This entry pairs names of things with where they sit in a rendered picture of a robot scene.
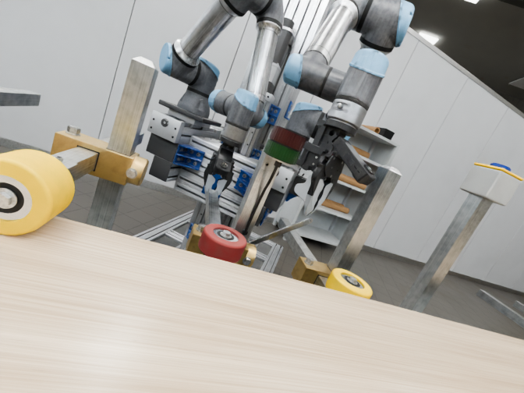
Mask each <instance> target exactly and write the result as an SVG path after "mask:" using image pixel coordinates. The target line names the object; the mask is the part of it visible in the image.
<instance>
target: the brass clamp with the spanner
mask: <svg viewBox="0 0 524 393"><path fill-rule="evenodd" d="M196 227H198V225H197V224H194V225H193V228H192V231H191V233H190V235H189V238H188V241H187V244H186V251H190V252H192V253H198V254H201V255H204V254H203V253H202V252H201V251H200V249H199V246H198V242H199V240H200V237H201V234H202V233H201V232H198V231H197V230H196ZM256 253H257V248H256V246H255V245H253V244H250V243H247V244H246V248H245V249H244V252H243V254H242V256H241V259H240V260H239V261H238V262H236V263H234V264H239V265H242V266H245V267H251V266H252V265H253V262H254V260H255V257H256Z"/></svg>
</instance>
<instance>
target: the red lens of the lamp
mask: <svg viewBox="0 0 524 393"><path fill-rule="evenodd" d="M269 138H271V139H273V140H276V141H278V142H279V143H283V144H284V145H287V146H289V147H292V148H294V149H297V150H300V151H302V149H303V147H304V144H305V142H306V140H307V139H306V138H304V137H302V136H299V135H297V134H295V133H292V132H290V131H288V130H286V129H283V128H281V127H278V126H274V128H273V129H272V131H271V135H270V137H269Z"/></svg>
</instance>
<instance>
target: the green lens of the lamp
mask: <svg viewBox="0 0 524 393"><path fill-rule="evenodd" d="M264 152H265V153H267V154H269V155H270V156H272V157H275V158H277V159H279V160H282V161H285V162H287V163H289V164H292V165H296V162H297V160H298V158H299V156H300V153H299V152H297V151H294V150H291V149H289V148H287V147H284V146H282V145H280V144H278V143H275V142H273V141H271V140H269V139H268V141H267V144H266V147H265V148H264Z"/></svg>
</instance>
